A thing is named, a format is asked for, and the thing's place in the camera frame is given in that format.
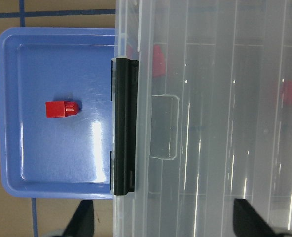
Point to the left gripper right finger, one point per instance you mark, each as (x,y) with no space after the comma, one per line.
(248,223)

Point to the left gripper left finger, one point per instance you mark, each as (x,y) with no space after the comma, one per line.
(82,222)

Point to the clear ribbed box lid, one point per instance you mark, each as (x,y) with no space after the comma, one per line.
(222,123)

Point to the blue plastic tray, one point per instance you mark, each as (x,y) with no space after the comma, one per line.
(56,157)

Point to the clear plastic storage box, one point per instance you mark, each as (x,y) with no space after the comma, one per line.
(126,212)

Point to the black box latch handle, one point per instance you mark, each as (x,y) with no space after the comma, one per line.
(125,97)

